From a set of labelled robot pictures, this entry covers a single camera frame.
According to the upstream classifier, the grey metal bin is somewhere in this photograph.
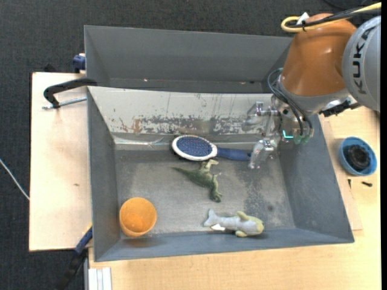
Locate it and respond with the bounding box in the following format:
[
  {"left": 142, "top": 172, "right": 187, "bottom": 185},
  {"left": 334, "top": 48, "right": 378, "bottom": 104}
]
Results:
[{"left": 83, "top": 25, "right": 355, "bottom": 263}]

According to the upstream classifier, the blue and white hairbrush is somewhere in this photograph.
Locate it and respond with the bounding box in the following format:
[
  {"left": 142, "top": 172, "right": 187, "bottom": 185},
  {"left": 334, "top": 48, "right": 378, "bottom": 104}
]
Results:
[{"left": 171, "top": 134, "right": 253, "bottom": 163}]

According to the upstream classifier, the blue bowl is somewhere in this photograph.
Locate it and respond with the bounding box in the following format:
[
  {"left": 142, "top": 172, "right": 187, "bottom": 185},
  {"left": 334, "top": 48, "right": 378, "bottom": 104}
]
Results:
[{"left": 338, "top": 136, "right": 379, "bottom": 176}]

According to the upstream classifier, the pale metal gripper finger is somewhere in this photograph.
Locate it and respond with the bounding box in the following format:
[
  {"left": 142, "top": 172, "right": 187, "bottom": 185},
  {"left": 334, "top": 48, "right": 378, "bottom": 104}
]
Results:
[
  {"left": 247, "top": 140, "right": 275, "bottom": 170},
  {"left": 241, "top": 101, "right": 272, "bottom": 127}
]

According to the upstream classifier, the grey and yellow plush shark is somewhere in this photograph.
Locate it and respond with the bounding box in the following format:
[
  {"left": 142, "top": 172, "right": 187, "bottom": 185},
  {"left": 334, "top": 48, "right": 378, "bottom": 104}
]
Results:
[{"left": 203, "top": 208, "right": 265, "bottom": 239}]

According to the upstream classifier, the black round part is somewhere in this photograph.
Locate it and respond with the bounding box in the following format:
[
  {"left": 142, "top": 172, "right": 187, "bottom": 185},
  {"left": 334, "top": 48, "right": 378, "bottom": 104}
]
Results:
[{"left": 345, "top": 146, "right": 372, "bottom": 172}]

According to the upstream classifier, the orange plastic cup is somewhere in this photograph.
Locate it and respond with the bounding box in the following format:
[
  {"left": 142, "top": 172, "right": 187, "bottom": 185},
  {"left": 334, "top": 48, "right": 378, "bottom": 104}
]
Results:
[{"left": 119, "top": 196, "right": 158, "bottom": 239}]

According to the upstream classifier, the green toy dinosaur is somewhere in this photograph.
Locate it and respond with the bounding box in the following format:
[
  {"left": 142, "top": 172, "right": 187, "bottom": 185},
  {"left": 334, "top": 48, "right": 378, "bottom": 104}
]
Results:
[{"left": 171, "top": 159, "right": 223, "bottom": 204}]

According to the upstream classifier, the pale wood board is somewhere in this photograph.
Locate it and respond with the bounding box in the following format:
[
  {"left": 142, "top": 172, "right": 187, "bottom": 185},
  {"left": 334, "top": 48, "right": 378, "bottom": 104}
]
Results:
[{"left": 28, "top": 71, "right": 94, "bottom": 253}]

